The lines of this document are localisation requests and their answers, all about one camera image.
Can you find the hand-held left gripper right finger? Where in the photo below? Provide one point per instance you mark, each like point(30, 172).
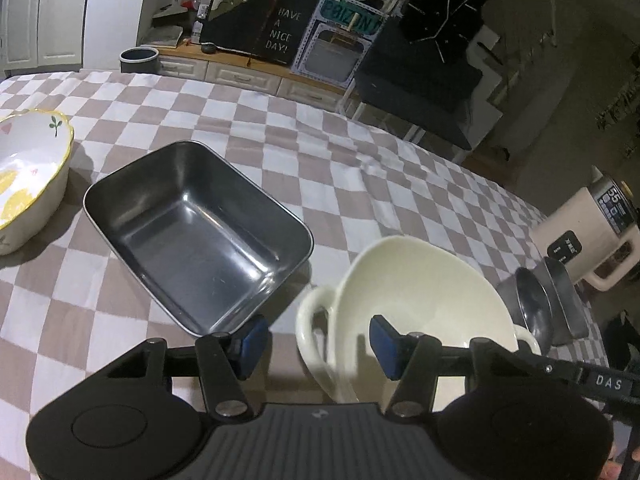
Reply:
point(387, 350)

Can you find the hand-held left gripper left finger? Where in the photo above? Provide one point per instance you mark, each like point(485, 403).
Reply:
point(252, 342)

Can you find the small steel container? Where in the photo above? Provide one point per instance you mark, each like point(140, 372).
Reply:
point(567, 300)

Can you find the oval steel bowl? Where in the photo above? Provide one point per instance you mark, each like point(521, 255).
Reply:
point(530, 305)

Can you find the rectangular steel tray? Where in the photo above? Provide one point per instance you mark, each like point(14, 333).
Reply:
point(200, 230)

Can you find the white floral bowl yellow rim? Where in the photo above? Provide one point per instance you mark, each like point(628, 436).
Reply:
point(30, 160)

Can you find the cream electric kettle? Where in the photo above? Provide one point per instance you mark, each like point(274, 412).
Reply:
point(575, 220)

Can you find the checkered tablecloth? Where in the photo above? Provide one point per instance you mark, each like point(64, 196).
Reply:
point(325, 160)

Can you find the dark sofa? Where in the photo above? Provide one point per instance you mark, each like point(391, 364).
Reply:
point(415, 95)

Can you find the wooden low cabinet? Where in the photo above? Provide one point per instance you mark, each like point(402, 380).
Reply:
point(235, 77)

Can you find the toy oven with teal sign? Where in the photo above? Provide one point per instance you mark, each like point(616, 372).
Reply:
point(330, 55)

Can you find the dark round bin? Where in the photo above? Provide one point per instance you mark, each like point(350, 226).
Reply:
point(137, 60)

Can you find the black lettered board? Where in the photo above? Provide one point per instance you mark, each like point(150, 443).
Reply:
point(250, 25)

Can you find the black jacket white trim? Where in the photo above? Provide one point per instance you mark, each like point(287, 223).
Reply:
point(445, 5)

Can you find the white kitchen cabinet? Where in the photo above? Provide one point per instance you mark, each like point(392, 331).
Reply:
point(50, 20)

